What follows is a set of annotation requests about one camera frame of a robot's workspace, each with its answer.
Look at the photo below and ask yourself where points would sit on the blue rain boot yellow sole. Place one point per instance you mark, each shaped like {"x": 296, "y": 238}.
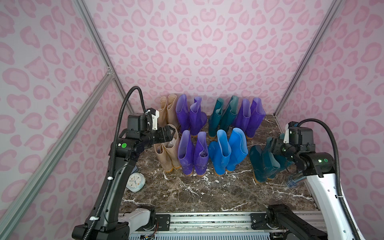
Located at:
{"x": 220, "y": 152}

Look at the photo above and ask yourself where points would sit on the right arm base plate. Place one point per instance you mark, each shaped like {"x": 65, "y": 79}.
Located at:
{"x": 259, "y": 221}

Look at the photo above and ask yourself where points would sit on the aluminium front rail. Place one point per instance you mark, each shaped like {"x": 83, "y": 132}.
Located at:
{"x": 223, "y": 226}

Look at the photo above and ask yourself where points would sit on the teal rain boot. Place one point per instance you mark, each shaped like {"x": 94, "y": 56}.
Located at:
{"x": 264, "y": 164}
{"x": 230, "y": 113}

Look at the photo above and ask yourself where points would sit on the small white alarm clock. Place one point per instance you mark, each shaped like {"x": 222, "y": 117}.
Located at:
{"x": 135, "y": 182}

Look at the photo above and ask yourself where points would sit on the purple rain boot small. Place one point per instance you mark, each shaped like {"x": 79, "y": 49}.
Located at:
{"x": 243, "y": 116}
{"x": 257, "y": 115}

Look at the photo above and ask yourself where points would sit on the large purple boot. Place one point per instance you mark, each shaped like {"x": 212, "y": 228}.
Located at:
{"x": 182, "y": 112}
{"x": 198, "y": 119}

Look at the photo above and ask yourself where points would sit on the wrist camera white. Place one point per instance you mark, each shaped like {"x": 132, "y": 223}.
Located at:
{"x": 291, "y": 133}
{"x": 152, "y": 116}

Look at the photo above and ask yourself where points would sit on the left back aluminium post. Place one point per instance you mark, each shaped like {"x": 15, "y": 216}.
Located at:
{"x": 91, "y": 26}

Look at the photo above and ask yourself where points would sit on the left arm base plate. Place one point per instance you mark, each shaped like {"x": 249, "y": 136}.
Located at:
{"x": 161, "y": 222}

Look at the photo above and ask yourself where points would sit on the large purple boot front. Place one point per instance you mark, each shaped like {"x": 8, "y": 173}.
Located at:
{"x": 182, "y": 112}

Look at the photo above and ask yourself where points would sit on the left aluminium frame strut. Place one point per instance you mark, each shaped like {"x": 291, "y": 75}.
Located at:
{"x": 21, "y": 204}

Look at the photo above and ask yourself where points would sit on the right aluminium frame post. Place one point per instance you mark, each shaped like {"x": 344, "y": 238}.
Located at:
{"x": 329, "y": 17}

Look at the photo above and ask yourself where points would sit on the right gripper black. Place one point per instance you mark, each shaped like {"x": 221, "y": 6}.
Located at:
{"x": 274, "y": 146}

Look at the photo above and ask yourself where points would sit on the large purple boot back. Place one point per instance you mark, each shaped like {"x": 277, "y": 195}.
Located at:
{"x": 198, "y": 119}

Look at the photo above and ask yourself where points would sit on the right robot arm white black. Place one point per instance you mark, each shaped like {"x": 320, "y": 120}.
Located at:
{"x": 322, "y": 174}

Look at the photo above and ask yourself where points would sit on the beige rain boot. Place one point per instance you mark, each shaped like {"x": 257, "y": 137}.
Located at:
{"x": 163, "y": 158}
{"x": 163, "y": 114}
{"x": 172, "y": 147}
{"x": 171, "y": 110}

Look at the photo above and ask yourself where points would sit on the blue cap water bottle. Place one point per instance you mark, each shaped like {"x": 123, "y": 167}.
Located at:
{"x": 295, "y": 180}

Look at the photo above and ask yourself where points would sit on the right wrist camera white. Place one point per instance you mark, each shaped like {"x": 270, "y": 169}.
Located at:
{"x": 291, "y": 133}

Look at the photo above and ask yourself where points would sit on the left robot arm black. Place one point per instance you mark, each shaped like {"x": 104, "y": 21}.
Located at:
{"x": 103, "y": 221}

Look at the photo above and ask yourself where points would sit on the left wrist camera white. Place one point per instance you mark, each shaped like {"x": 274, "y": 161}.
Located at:
{"x": 152, "y": 116}

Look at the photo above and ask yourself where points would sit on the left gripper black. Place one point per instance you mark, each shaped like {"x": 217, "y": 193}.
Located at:
{"x": 167, "y": 134}

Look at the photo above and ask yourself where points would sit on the large teal boot yellow sole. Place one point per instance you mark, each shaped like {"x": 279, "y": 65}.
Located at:
{"x": 280, "y": 162}

